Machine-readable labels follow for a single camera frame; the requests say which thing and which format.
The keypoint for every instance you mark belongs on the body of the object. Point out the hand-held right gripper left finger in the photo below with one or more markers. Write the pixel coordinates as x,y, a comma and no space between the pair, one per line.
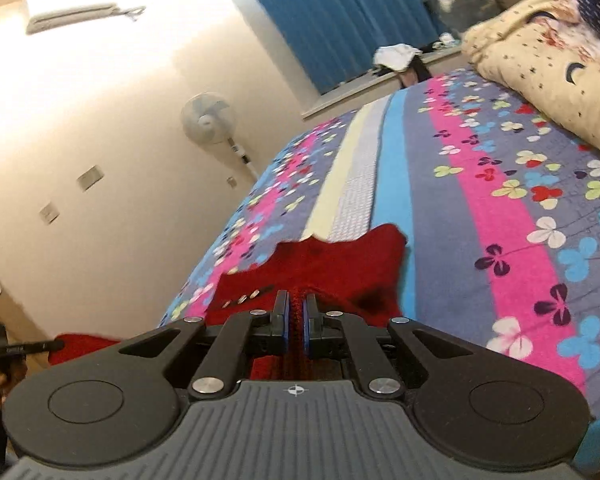
283,320

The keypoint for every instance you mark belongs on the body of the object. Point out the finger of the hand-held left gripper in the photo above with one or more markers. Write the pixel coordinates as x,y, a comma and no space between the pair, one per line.
35,346

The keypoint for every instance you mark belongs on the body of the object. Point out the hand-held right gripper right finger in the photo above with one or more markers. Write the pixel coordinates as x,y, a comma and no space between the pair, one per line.
307,322

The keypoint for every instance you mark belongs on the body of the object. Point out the red knit sweater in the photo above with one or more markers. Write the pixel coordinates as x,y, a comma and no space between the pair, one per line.
360,265

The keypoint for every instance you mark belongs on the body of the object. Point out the white clothes pile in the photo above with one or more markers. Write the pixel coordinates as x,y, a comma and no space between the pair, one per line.
395,56

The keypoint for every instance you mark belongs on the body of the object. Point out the floral striped blanket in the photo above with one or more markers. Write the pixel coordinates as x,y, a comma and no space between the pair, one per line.
480,220

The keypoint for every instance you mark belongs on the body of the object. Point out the white standing fan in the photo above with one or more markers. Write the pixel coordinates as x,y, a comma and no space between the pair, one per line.
207,119

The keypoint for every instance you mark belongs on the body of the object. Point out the dark chair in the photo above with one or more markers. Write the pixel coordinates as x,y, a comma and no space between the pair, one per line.
415,74

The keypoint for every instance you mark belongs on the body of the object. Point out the blue curtain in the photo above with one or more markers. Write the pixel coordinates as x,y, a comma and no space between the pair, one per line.
345,15

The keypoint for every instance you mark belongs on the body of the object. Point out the white air conditioner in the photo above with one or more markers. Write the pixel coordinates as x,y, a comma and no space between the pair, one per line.
72,10

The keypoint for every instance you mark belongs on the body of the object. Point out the cream star-printed quilt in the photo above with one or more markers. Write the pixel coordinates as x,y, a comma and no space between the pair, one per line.
545,60

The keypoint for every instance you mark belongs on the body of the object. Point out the clear plastic storage box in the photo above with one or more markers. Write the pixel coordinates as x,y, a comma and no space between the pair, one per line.
460,2

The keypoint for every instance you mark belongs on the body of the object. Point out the wall switch plate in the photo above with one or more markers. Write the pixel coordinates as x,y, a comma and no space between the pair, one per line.
90,177
49,213

